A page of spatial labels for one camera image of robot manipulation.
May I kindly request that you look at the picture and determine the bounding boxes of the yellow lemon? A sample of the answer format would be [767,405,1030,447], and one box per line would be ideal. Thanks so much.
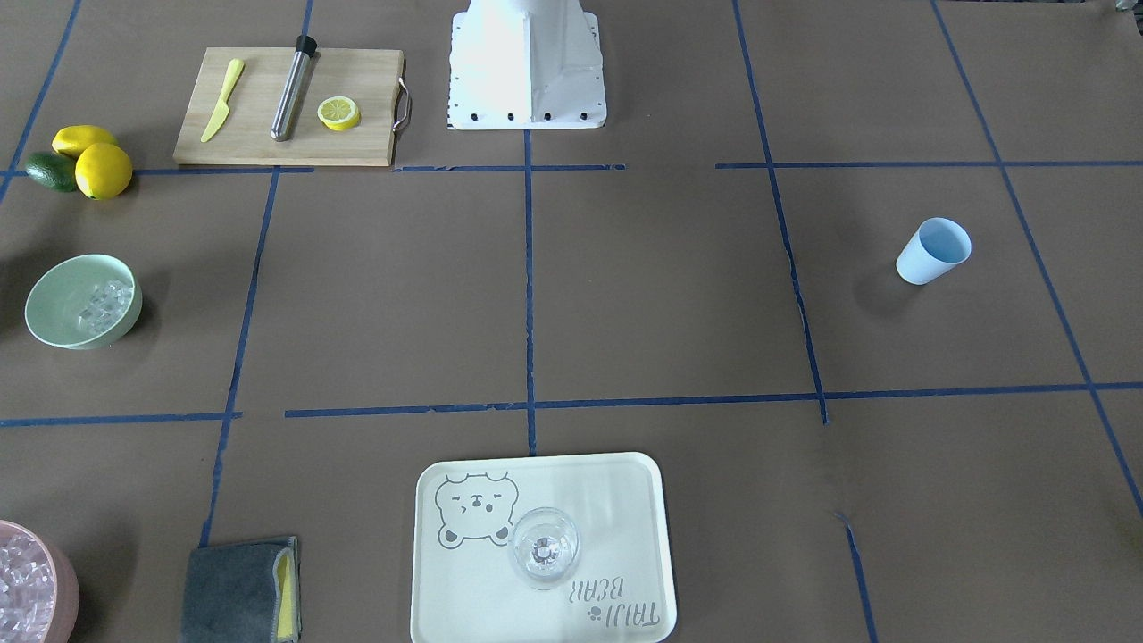
[51,123,119,160]
[75,143,134,200]

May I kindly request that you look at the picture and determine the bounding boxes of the grey folded cloth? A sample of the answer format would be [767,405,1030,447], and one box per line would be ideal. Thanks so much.
[179,536,302,642]

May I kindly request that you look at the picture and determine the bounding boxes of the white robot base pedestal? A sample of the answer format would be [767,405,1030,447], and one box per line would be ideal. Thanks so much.
[446,1,608,131]

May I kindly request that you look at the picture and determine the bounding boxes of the ice cubes in green bowl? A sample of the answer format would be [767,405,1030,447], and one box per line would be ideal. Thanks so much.
[77,280,134,337]

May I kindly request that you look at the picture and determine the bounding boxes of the wooden cutting board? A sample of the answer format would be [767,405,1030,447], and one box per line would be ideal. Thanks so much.
[174,47,405,167]

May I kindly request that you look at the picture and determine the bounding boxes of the green bowl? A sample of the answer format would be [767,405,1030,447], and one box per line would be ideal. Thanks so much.
[24,254,144,349]

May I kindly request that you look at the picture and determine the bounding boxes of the pink bowl with ice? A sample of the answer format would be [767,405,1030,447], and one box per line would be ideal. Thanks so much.
[1,521,80,642]

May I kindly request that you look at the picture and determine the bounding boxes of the cream bear tray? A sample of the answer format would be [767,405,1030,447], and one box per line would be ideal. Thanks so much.
[411,452,678,642]

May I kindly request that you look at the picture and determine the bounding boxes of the light blue cup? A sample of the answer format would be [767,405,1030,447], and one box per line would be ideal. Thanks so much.
[895,217,972,286]

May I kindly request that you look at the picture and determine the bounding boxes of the yellow plastic knife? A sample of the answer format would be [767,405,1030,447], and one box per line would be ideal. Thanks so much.
[200,58,246,143]

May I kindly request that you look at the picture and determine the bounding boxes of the lemon half slice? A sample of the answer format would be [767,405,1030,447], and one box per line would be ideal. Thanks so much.
[317,96,361,132]

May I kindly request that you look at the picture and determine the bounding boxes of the green lime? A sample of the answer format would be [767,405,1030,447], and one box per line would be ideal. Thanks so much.
[24,152,79,194]

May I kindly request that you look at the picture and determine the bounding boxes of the metal handled knife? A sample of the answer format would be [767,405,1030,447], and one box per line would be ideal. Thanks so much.
[270,34,317,142]

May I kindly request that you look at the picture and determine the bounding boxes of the wine glass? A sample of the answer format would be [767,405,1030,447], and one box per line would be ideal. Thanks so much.
[509,507,582,590]

